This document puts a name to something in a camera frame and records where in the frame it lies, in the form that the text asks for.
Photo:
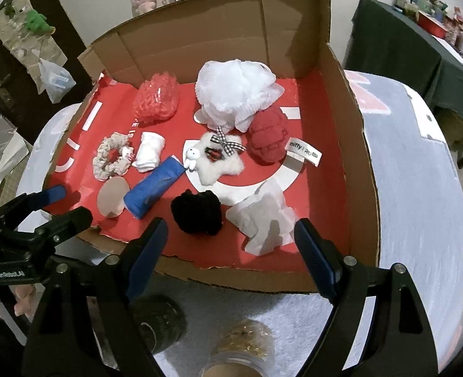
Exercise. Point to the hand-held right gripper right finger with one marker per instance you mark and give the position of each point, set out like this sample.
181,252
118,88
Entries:
315,255

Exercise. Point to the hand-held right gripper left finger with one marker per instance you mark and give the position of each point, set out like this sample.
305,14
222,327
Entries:
147,259

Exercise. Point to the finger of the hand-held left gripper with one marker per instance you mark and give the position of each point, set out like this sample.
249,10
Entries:
53,195
70,220

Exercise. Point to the beige round puff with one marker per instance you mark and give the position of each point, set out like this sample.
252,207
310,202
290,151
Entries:
111,198

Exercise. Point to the cardboard box red inside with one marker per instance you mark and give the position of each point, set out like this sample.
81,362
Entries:
313,204

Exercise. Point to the beige scrunchie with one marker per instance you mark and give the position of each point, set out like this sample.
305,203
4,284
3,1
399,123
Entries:
100,161

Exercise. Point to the white cloth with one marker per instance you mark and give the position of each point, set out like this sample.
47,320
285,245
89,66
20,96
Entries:
262,220

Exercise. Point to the black yarn ball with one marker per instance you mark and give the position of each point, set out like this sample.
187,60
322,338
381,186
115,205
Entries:
196,212

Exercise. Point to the blue cloth roll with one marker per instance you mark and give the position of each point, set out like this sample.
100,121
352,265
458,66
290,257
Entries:
153,188

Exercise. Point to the white sock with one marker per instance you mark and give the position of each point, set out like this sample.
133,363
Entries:
149,151

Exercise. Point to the white star plush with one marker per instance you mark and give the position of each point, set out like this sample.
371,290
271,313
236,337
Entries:
215,169

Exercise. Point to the red knitted ball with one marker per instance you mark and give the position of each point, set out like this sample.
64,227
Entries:
266,137

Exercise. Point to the person's left hand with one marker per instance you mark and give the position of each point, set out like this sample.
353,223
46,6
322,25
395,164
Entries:
23,300

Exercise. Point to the large glass jar green label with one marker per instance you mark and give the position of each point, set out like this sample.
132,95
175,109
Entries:
164,322

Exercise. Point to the small glass jar gold contents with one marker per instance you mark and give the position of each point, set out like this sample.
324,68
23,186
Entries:
239,337

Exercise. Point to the clear plastic bag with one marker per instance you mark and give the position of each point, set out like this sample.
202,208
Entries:
56,80

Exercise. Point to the red mesh pouf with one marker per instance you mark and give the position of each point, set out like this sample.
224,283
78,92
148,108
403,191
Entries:
155,98

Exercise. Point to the beige hanging cloth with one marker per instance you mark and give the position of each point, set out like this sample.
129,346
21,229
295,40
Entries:
19,47

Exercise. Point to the green plush toy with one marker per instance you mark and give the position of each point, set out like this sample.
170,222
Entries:
39,21

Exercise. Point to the white bath pouf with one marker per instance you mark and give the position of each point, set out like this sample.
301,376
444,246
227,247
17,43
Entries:
231,86

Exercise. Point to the table with dark green cloth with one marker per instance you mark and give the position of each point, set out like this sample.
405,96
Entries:
396,47

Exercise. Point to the row of bottles and jars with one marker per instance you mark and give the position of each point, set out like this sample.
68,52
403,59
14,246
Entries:
451,19

